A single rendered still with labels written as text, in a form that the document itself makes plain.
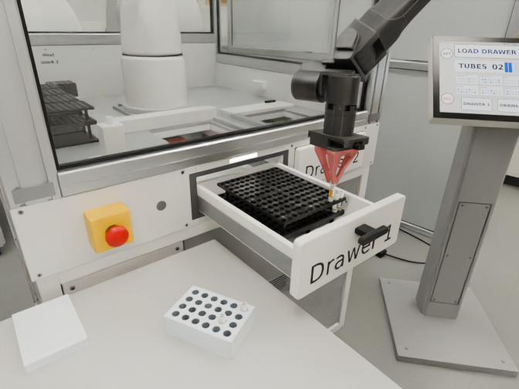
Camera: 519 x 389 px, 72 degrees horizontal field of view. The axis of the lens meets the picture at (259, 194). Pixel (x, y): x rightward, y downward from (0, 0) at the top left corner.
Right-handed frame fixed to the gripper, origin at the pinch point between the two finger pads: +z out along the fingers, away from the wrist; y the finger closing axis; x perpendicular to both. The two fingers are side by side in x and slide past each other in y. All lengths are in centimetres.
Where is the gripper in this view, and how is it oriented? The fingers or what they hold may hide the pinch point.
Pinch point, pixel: (332, 179)
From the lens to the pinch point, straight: 73.0
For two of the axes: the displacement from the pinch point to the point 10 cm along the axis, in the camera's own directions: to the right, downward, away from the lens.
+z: -0.4, 9.3, 3.6
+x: 8.2, -1.8, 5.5
